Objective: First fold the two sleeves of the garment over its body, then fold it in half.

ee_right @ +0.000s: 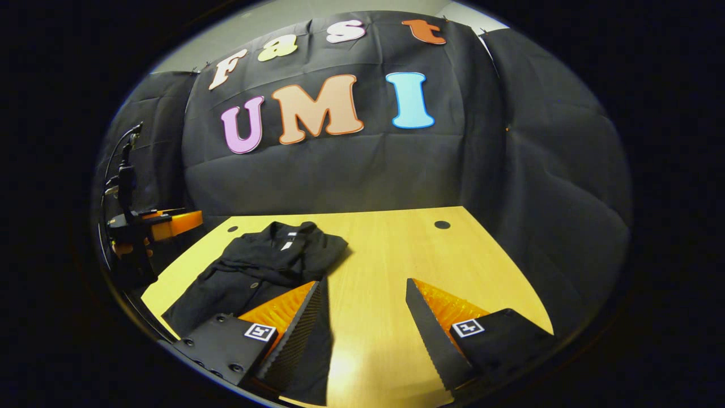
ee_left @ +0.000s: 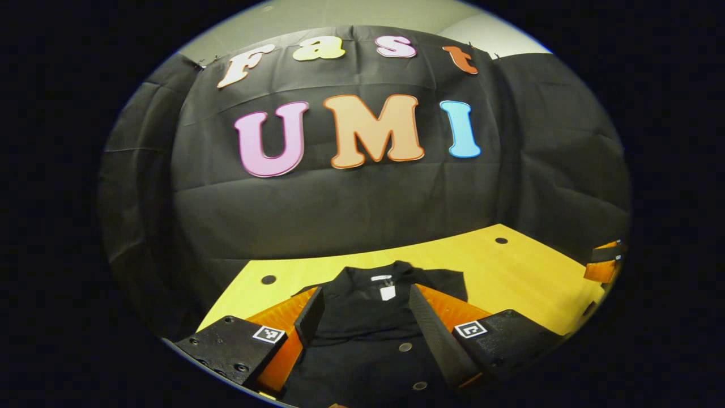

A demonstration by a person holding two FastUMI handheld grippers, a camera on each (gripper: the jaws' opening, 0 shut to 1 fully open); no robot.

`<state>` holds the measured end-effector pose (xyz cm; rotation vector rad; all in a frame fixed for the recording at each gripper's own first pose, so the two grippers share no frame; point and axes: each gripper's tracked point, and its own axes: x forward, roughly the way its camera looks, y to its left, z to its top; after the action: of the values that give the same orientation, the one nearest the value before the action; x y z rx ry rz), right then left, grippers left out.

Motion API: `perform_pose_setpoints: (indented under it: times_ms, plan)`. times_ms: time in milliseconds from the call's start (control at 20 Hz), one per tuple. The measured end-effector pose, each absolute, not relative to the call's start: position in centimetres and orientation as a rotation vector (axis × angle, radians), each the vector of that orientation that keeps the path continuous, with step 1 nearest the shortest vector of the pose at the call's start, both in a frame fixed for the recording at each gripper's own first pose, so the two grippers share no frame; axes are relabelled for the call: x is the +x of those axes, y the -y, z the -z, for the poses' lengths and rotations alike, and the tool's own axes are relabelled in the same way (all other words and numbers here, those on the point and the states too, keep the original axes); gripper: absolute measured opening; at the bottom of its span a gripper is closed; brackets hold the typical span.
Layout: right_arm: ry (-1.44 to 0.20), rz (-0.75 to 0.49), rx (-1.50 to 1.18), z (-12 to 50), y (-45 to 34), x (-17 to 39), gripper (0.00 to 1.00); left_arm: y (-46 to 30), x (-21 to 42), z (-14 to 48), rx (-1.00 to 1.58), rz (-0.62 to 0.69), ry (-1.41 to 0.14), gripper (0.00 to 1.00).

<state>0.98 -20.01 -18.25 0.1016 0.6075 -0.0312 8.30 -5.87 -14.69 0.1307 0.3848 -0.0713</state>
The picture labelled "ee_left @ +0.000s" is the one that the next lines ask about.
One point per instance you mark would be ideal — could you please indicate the black button-up shirt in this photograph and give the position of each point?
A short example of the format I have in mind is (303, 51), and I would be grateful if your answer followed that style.
(368, 328)

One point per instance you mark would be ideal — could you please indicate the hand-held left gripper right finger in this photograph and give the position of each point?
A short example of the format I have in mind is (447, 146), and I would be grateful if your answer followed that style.
(436, 340)

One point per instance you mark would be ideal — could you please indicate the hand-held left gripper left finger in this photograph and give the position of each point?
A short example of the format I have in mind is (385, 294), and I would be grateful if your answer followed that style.
(311, 317)

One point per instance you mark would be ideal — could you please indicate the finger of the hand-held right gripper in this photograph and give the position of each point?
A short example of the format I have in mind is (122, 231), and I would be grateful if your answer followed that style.
(606, 255)
(600, 271)

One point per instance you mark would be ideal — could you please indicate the black backdrop cloth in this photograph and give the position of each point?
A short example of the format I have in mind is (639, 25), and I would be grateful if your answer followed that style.
(368, 209)

